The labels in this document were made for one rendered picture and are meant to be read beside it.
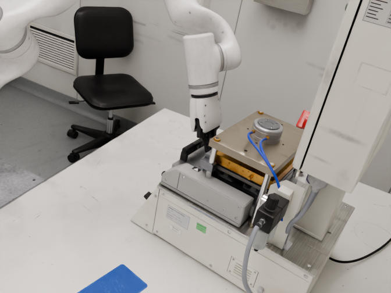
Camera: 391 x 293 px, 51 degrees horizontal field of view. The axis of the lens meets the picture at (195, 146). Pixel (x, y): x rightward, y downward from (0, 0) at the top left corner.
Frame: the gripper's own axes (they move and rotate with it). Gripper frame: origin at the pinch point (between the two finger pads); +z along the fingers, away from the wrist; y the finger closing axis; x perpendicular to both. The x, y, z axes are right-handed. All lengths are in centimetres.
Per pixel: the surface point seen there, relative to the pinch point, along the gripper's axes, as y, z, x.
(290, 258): 16.4, 19.4, 30.0
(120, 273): 33.7, 24.2, -9.3
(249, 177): 11.7, 2.3, 18.3
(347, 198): -51, 37, 25
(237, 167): 10.3, 0.8, 14.3
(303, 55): -145, -4, -25
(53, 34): -119, -30, -214
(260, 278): 17.0, 27.2, 22.2
